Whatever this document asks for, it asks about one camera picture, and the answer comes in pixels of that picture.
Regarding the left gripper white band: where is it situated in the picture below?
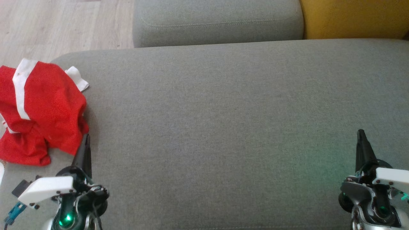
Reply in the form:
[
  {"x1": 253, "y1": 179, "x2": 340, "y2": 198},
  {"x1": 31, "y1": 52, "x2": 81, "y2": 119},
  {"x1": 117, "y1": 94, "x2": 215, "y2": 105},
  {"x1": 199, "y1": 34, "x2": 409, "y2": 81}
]
[{"x1": 18, "y1": 134, "x2": 109, "y2": 230}]

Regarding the blue left cable connector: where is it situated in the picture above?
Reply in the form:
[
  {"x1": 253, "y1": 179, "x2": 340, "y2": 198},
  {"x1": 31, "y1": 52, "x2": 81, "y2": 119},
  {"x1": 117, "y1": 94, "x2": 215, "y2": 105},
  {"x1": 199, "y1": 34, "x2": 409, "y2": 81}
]
[{"x1": 4, "y1": 202, "x2": 27, "y2": 224}]

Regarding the grey sofa seat cushion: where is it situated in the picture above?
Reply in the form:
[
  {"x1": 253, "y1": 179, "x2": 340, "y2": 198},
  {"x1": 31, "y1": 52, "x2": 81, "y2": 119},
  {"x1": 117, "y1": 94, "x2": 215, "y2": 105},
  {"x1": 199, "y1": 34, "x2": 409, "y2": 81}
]
[{"x1": 0, "y1": 38, "x2": 409, "y2": 230}]

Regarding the grey sofa back cushion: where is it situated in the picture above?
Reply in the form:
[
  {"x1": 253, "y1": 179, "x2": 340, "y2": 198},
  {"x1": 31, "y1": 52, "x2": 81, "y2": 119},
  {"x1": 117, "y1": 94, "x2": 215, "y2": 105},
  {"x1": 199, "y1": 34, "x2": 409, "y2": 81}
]
[{"x1": 133, "y1": 0, "x2": 304, "y2": 48}]

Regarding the yellow sofa cushion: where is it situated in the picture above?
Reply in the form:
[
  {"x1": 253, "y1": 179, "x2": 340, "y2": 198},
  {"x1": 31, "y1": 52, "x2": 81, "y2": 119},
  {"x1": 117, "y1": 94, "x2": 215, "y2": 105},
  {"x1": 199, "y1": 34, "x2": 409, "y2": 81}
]
[{"x1": 299, "y1": 0, "x2": 409, "y2": 40}]

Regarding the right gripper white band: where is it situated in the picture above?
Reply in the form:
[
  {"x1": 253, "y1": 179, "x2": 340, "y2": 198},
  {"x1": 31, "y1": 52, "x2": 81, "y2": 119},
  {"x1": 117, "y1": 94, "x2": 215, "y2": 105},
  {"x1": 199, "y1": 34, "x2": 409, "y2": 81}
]
[{"x1": 339, "y1": 129, "x2": 409, "y2": 228}]

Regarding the red shorts white waistband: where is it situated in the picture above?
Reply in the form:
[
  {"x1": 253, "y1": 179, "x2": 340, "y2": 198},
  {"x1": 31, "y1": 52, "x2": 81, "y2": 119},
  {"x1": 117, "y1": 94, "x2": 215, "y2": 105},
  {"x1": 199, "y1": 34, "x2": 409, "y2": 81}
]
[{"x1": 0, "y1": 58, "x2": 90, "y2": 155}]

